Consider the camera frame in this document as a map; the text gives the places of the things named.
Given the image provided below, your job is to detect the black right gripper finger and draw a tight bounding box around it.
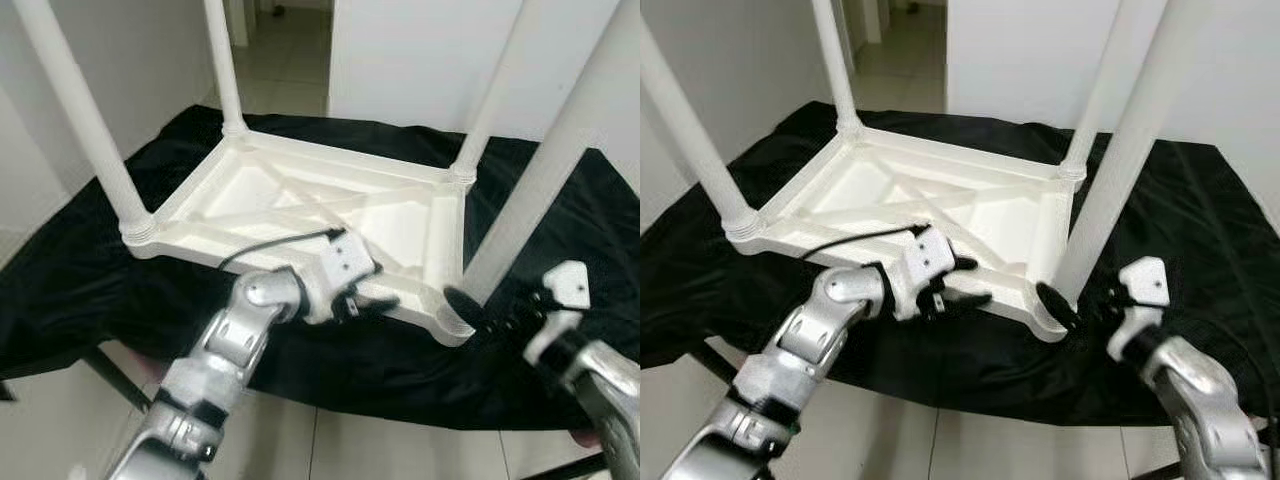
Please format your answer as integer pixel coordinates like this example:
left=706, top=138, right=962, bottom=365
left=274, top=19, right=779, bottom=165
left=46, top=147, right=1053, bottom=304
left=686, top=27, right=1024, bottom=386
left=443, top=285, right=493, bottom=338
left=1035, top=281, right=1083, bottom=334

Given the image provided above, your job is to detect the white plastic tabletop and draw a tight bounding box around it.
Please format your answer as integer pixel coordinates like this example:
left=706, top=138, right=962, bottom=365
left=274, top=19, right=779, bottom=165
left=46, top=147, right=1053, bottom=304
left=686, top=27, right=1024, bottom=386
left=725, top=130, right=1086, bottom=343
left=120, top=130, right=476, bottom=348

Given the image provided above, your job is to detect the black cloth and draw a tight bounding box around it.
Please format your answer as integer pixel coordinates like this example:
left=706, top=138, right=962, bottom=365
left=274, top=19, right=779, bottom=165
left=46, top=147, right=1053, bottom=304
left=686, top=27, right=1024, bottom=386
left=0, top=103, right=640, bottom=431
left=640, top=100, right=1280, bottom=426

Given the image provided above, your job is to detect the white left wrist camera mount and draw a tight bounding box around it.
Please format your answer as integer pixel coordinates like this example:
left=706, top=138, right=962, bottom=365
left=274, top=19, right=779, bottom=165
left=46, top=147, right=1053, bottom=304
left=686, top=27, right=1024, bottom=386
left=893, top=225, right=976, bottom=321
left=298, top=228, right=381, bottom=326

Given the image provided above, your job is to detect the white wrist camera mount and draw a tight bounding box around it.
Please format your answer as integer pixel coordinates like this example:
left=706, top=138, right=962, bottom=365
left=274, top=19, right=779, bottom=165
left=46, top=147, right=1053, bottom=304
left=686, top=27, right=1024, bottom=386
left=298, top=228, right=381, bottom=326
left=525, top=260, right=591, bottom=366
left=1108, top=257, right=1171, bottom=361
left=893, top=225, right=976, bottom=321

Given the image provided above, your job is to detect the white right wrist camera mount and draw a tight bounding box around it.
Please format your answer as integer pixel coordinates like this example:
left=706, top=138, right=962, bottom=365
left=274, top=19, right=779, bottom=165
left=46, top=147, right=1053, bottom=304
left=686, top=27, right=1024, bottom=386
left=1108, top=257, right=1171, bottom=361
left=525, top=260, right=591, bottom=366

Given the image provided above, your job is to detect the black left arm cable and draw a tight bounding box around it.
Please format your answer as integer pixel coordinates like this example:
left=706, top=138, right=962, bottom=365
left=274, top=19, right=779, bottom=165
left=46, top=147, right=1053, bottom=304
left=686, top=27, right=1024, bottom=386
left=800, top=223, right=926, bottom=263
left=215, top=228, right=346, bottom=273

